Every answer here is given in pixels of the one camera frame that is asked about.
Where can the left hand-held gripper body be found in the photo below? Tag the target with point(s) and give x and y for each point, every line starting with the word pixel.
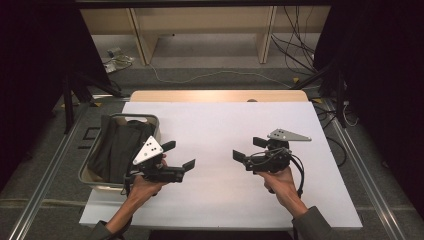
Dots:
pixel 149 151

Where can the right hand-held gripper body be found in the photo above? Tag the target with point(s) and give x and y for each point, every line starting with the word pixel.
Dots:
pixel 273 161

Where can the dark grey garment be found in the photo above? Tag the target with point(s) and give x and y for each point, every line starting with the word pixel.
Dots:
pixel 116 150

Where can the beige plastic basket grey rim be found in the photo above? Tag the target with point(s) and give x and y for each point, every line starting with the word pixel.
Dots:
pixel 88 178

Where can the person's right hand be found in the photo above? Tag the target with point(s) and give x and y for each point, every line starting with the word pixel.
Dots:
pixel 281 185

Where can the person's left hand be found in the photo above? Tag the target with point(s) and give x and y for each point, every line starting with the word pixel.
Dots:
pixel 145 188

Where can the white table cover board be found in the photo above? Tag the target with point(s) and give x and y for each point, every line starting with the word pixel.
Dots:
pixel 213 133

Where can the black metal stand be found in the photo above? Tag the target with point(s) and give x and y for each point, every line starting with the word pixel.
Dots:
pixel 68 106
pixel 340 96

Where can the grey power adapter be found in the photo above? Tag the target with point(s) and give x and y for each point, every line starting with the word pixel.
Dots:
pixel 114 52

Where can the light wooden shelf unit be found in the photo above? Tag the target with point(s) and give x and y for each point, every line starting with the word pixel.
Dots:
pixel 200 23

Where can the black curtain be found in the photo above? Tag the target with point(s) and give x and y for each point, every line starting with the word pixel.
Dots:
pixel 36 66
pixel 383 83

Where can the aluminium floor rail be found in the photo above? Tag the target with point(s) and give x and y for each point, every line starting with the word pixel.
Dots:
pixel 366 173
pixel 43 186

